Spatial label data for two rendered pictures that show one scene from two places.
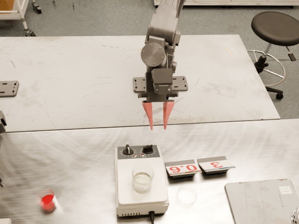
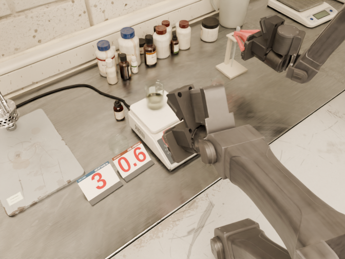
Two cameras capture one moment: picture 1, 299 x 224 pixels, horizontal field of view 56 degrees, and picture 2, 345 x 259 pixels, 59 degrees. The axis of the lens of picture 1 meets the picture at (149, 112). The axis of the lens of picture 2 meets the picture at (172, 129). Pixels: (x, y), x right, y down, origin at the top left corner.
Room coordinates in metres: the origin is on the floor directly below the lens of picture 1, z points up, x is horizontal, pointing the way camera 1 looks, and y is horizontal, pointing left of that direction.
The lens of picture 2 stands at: (0.85, -0.23, 1.57)
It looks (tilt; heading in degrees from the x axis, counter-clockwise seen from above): 48 degrees down; 153
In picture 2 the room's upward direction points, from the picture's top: straight up
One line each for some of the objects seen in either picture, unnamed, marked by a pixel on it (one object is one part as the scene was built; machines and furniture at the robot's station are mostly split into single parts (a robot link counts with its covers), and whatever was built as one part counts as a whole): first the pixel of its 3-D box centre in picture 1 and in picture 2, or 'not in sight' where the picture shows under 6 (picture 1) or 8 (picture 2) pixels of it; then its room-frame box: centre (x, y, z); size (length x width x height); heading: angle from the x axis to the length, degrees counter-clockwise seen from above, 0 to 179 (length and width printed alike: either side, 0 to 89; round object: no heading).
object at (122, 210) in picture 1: (139, 178); (164, 126); (0.33, 0.01, 0.94); 0.22 x 0.13 x 0.08; 10
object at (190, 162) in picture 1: (182, 167); (133, 161); (0.39, -0.11, 0.92); 0.09 x 0.06 x 0.04; 104
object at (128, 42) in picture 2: not in sight; (129, 47); (-0.04, 0.05, 0.96); 0.07 x 0.07 x 0.13
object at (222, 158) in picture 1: (216, 163); (100, 182); (0.41, -0.21, 0.92); 0.09 x 0.06 x 0.04; 104
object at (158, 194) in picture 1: (141, 179); (158, 110); (0.31, 0.00, 0.98); 0.12 x 0.12 x 0.01; 10
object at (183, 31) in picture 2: not in sight; (183, 34); (-0.05, 0.27, 0.95); 0.06 x 0.06 x 0.10
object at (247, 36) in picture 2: not in sight; (247, 38); (0.20, 0.36, 1.04); 0.09 x 0.07 x 0.07; 8
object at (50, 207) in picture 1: (47, 201); (217, 87); (0.25, 0.23, 0.93); 0.04 x 0.04 x 0.06
